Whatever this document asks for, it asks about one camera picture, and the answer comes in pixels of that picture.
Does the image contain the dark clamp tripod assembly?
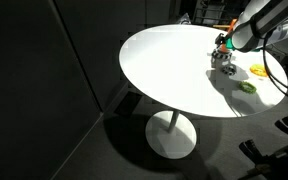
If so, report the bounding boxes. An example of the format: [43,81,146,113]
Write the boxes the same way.
[238,115,288,180]

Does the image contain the wooden stick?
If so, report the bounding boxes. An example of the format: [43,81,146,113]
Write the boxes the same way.
[212,23,232,29]

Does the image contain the small white triangular object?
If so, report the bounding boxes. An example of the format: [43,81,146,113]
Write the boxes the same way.
[176,12,193,25]

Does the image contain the orange textured ring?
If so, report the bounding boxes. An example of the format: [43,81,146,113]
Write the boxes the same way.
[249,63,269,78]

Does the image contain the green toothed ring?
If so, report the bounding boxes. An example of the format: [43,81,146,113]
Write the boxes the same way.
[238,80,258,95]

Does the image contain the white table pedestal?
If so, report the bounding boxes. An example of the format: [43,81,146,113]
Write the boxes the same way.
[144,109,198,160]

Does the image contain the small black toothed ring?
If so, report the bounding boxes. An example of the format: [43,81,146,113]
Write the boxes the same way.
[220,64,238,76]

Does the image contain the black and white toothed ring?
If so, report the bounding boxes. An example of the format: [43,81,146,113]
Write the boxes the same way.
[211,48,234,63]

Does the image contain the black robot wrist cable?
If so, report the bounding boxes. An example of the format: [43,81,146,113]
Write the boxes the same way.
[261,28,288,105]

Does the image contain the teal camera mount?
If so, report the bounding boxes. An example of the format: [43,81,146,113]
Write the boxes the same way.
[224,36,239,52]

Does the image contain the dark metal rack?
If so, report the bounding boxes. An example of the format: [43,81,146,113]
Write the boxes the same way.
[191,0,234,26]

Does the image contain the orange rod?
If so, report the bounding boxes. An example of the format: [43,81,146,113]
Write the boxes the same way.
[218,18,239,55]

